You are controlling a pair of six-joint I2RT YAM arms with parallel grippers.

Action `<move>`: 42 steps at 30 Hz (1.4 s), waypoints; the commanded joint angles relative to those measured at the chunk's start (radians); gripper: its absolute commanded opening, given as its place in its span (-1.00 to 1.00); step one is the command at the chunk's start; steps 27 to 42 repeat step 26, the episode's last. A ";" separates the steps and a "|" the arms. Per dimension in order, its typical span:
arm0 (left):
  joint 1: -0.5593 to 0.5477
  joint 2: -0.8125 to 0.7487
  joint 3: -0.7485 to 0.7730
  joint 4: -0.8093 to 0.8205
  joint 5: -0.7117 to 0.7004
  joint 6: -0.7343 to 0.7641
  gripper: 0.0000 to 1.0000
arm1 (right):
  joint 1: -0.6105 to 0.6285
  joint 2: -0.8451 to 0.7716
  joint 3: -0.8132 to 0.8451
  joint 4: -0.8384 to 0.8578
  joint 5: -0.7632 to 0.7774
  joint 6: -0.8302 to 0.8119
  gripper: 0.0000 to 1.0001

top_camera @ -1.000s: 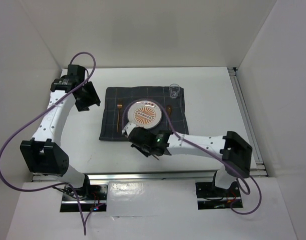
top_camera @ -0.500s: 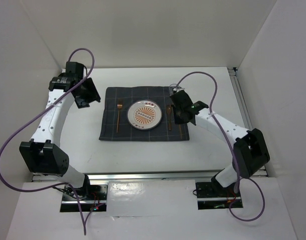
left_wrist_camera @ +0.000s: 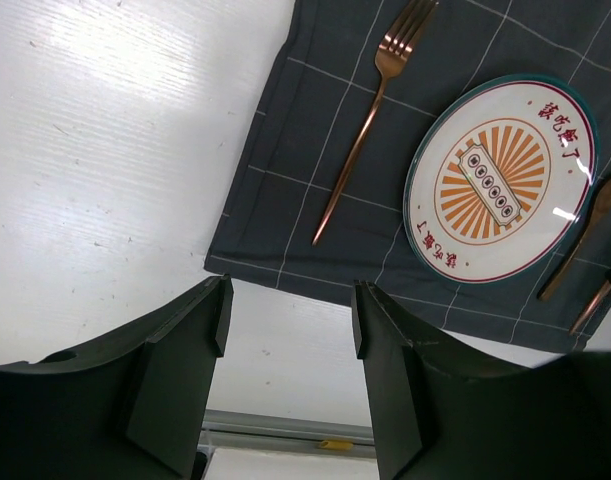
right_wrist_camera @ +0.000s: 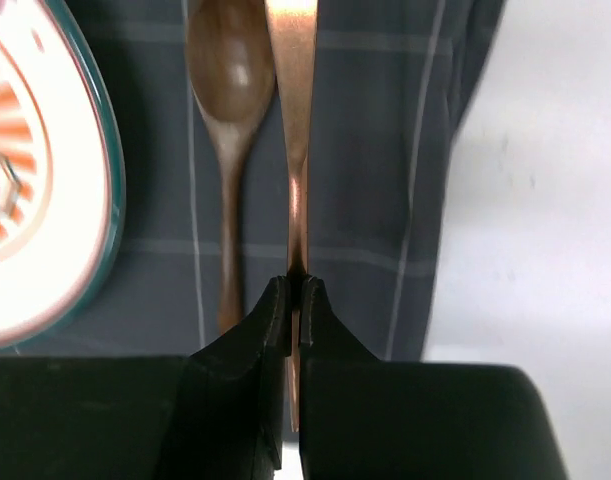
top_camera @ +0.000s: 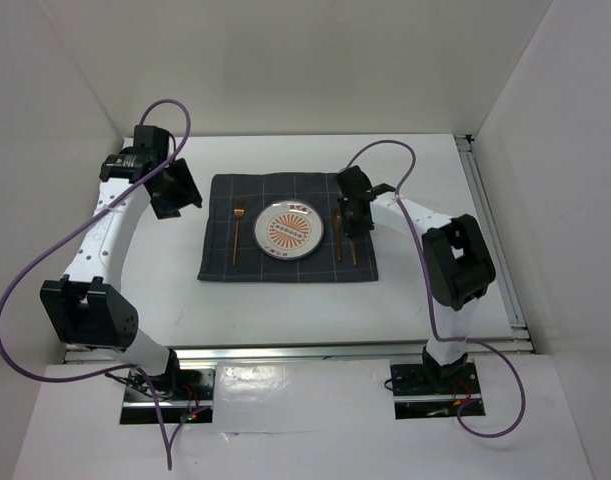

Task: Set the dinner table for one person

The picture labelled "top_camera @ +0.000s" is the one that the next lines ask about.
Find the dark wooden spoon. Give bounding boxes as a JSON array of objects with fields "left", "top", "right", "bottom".
[{"left": 332, "top": 210, "right": 343, "bottom": 262}]

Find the copper knife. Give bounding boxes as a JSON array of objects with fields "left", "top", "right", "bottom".
[{"left": 349, "top": 238, "right": 358, "bottom": 267}]

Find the patterned glass plate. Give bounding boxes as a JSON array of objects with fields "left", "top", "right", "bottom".
[{"left": 253, "top": 199, "right": 325, "bottom": 260}]

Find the copper fork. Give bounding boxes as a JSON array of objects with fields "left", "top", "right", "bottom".
[{"left": 232, "top": 198, "right": 245, "bottom": 266}]

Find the dark grey checked cloth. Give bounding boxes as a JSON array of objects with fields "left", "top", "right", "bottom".
[{"left": 198, "top": 172, "right": 379, "bottom": 284}]

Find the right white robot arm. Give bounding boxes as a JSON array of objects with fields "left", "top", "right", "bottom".
[{"left": 335, "top": 166, "right": 496, "bottom": 392}]

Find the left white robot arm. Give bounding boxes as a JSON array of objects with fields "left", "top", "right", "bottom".
[{"left": 40, "top": 125, "right": 202, "bottom": 399}]

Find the front aluminium rail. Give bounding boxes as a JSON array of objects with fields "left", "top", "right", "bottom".
[{"left": 64, "top": 338, "right": 534, "bottom": 364}]

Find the aluminium rail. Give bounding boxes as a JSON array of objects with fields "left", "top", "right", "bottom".
[
  {"left": 454, "top": 135, "right": 531, "bottom": 344},
  {"left": 64, "top": 338, "right": 534, "bottom": 364}
]

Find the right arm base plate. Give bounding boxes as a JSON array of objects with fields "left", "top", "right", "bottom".
[{"left": 383, "top": 362, "right": 486, "bottom": 420}]

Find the right aluminium rail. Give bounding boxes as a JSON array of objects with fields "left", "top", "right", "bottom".
[{"left": 454, "top": 135, "right": 531, "bottom": 344}]

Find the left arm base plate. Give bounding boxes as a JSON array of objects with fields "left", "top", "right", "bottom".
[{"left": 117, "top": 368, "right": 216, "bottom": 425}]

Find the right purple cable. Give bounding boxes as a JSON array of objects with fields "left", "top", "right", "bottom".
[{"left": 345, "top": 139, "right": 529, "bottom": 439}]

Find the purple cable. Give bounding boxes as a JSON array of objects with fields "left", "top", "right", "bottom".
[
  {"left": 0, "top": 99, "right": 194, "bottom": 471},
  {"left": 345, "top": 139, "right": 529, "bottom": 439}
]

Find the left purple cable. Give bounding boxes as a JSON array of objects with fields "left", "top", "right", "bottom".
[{"left": 0, "top": 99, "right": 194, "bottom": 471}]

